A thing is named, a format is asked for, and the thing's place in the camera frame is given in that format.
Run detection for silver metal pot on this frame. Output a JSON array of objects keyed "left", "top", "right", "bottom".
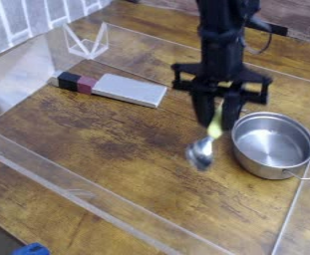
[{"left": 231, "top": 112, "right": 310, "bottom": 180}]

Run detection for black wall strip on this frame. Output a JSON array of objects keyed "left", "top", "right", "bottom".
[{"left": 199, "top": 8, "right": 290, "bottom": 37}]

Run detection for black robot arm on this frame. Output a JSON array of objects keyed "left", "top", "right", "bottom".
[{"left": 171, "top": 0, "right": 271, "bottom": 130}]

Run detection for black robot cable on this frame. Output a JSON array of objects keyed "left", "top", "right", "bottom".
[{"left": 242, "top": 16, "right": 274, "bottom": 56}]

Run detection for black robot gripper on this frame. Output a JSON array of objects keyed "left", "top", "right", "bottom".
[{"left": 171, "top": 29, "right": 271, "bottom": 130}]

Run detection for yellow handled metal spoon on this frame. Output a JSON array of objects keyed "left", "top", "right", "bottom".
[{"left": 184, "top": 106, "right": 221, "bottom": 171}]

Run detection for grey block with coloured end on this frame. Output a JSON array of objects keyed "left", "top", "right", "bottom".
[{"left": 48, "top": 71, "right": 165, "bottom": 109}]

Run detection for clear acrylic triangle stand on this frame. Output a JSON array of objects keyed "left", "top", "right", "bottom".
[{"left": 62, "top": 23, "right": 109, "bottom": 60}]

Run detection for blue object at corner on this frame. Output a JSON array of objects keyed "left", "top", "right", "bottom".
[{"left": 10, "top": 243, "right": 50, "bottom": 255}]

